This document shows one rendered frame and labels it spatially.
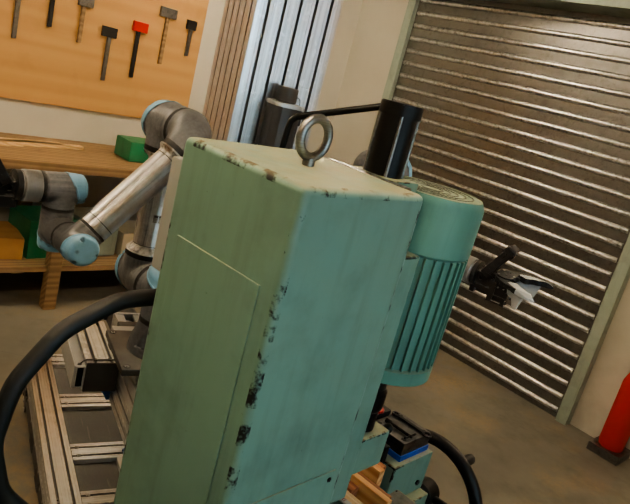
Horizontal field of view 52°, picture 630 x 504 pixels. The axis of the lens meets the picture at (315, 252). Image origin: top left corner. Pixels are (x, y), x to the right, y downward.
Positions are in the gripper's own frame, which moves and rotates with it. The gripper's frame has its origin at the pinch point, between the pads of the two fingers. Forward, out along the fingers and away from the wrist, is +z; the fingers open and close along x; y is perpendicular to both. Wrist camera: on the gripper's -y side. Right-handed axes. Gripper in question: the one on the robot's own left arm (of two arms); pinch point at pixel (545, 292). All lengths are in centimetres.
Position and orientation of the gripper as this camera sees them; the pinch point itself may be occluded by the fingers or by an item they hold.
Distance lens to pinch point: 181.2
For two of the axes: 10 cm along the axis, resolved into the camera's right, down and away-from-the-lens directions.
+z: 7.7, 3.6, -5.3
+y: -1.7, 9.1, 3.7
